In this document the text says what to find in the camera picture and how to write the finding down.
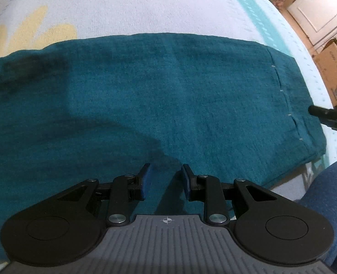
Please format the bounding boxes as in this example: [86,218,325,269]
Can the teal pants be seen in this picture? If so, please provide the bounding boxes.
[0,33,326,261]

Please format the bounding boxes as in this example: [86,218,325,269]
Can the white cabinet door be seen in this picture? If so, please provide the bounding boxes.
[287,0,337,48]

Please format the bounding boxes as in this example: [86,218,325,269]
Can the cardboard box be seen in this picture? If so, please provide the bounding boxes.
[313,39,337,108]

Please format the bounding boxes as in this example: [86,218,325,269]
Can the floral white bedsheet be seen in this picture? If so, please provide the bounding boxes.
[0,0,337,274]

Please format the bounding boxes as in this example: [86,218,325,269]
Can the blue jeans leg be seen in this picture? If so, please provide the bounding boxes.
[299,162,337,273]

